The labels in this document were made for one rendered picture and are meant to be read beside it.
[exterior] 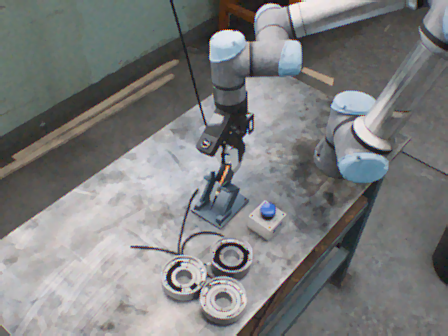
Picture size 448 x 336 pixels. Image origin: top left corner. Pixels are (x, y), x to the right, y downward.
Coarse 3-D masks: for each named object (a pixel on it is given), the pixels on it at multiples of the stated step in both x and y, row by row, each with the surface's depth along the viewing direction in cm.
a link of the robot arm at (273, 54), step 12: (264, 36) 108; (276, 36) 106; (288, 36) 110; (252, 48) 104; (264, 48) 104; (276, 48) 104; (288, 48) 103; (300, 48) 104; (252, 60) 104; (264, 60) 104; (276, 60) 103; (288, 60) 103; (300, 60) 104; (252, 72) 105; (264, 72) 105; (276, 72) 105; (288, 72) 105
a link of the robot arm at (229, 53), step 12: (216, 36) 104; (228, 36) 104; (240, 36) 103; (216, 48) 102; (228, 48) 102; (240, 48) 103; (216, 60) 104; (228, 60) 103; (240, 60) 104; (216, 72) 106; (228, 72) 105; (240, 72) 105; (216, 84) 109; (228, 84) 107; (240, 84) 108
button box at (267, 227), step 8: (248, 216) 126; (256, 216) 126; (264, 216) 125; (272, 216) 126; (280, 216) 126; (248, 224) 128; (256, 224) 125; (264, 224) 124; (272, 224) 124; (280, 224) 127; (256, 232) 128; (264, 232) 125; (272, 232) 125
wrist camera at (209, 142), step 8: (216, 112) 115; (224, 112) 115; (216, 120) 115; (224, 120) 114; (232, 120) 115; (208, 128) 115; (216, 128) 114; (224, 128) 113; (208, 136) 114; (216, 136) 113; (224, 136) 115; (200, 144) 113; (208, 144) 113; (216, 144) 113; (200, 152) 115; (208, 152) 112; (216, 152) 114
